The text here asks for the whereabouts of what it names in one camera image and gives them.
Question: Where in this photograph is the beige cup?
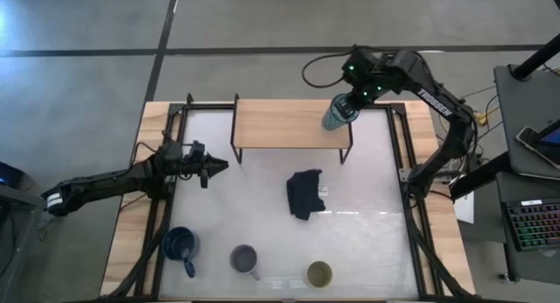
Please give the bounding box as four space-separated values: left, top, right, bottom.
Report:
304 260 334 290

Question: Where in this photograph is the dark blue mug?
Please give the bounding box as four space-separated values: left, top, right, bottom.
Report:
161 226 201 279

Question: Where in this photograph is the smartphone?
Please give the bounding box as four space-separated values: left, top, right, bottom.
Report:
514 126 560 170

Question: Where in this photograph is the grey cart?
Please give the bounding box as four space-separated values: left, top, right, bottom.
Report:
0 161 45 303

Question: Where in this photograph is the black stand leg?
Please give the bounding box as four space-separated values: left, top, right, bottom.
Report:
448 151 511 201

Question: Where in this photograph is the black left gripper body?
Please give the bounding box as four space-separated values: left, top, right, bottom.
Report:
172 139 211 189

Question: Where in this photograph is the pale grey mug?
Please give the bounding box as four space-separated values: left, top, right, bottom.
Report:
229 243 262 281

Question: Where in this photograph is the black slanted pole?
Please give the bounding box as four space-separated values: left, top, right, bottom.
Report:
511 33 560 81

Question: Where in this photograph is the dark navy cloth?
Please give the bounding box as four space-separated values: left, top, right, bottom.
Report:
286 168 327 222

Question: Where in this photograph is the black looping cable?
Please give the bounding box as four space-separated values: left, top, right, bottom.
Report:
300 48 356 89

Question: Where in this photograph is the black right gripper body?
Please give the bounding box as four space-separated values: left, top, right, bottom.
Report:
341 47 395 107

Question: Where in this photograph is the black metal table frame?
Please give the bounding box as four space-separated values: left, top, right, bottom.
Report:
107 92 473 300

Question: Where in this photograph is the blue faceted plastic tumbler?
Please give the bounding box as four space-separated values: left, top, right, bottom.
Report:
322 93 361 131

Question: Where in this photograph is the tablet with blue screen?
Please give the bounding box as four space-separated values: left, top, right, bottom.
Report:
540 121 560 149

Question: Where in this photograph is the wooden shelf with black legs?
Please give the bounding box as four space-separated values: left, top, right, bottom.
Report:
230 92 354 166

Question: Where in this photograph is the grey side desk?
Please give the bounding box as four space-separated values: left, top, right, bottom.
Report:
493 64 560 181

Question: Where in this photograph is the white paper sheet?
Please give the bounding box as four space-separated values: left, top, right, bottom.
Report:
452 191 476 225

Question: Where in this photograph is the backlit rainbow keyboard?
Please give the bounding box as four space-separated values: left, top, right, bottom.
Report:
505 199 560 252

